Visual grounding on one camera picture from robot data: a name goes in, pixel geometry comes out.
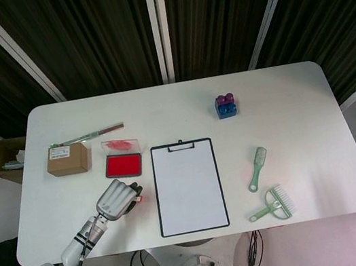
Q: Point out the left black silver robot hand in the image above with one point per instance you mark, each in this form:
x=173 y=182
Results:
x=115 y=199

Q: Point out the red ink pad case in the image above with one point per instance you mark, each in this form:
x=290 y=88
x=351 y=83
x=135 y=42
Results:
x=123 y=165

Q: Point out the black clipboard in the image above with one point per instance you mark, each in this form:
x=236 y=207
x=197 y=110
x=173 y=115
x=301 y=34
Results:
x=180 y=146

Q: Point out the small closed cardboard box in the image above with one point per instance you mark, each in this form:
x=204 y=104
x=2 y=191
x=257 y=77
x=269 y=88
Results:
x=66 y=163

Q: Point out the long plastic-wrapped ruler packet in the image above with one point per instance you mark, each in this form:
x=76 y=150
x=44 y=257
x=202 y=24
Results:
x=95 y=133

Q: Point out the white paper sheet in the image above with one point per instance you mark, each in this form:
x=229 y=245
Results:
x=188 y=189

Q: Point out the green rake comb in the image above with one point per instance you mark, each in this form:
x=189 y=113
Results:
x=277 y=205

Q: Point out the narrow green brush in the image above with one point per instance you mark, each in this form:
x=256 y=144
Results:
x=258 y=162

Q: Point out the blue toy block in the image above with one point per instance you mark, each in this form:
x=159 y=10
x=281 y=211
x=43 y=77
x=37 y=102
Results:
x=228 y=111

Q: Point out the purple toy block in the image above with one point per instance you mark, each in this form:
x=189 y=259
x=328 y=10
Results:
x=225 y=99

